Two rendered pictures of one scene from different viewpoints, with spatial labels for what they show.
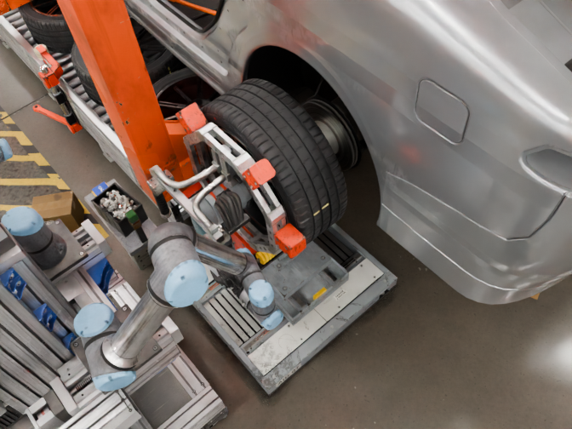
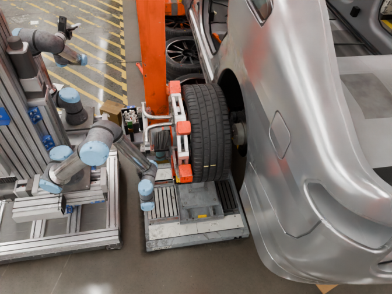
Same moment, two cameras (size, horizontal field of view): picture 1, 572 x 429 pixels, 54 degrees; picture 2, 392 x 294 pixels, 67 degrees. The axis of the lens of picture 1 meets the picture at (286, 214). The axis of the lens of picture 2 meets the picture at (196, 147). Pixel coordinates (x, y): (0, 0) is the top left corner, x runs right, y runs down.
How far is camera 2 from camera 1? 50 cm
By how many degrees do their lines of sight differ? 14
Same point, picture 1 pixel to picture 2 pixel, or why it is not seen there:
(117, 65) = (150, 44)
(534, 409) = not seen: outside the picture
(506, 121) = (304, 154)
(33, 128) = (131, 72)
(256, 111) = (202, 97)
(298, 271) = (198, 198)
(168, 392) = (98, 218)
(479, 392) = not seen: outside the picture
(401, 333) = (234, 263)
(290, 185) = (196, 143)
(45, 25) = not seen: hidden behind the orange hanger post
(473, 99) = (294, 133)
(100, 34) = (146, 23)
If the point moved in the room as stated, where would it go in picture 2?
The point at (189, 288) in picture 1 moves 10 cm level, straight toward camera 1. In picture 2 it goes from (93, 156) to (85, 175)
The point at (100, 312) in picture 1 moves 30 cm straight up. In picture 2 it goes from (65, 151) to (48, 111)
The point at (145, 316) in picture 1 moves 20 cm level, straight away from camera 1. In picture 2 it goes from (71, 160) to (78, 129)
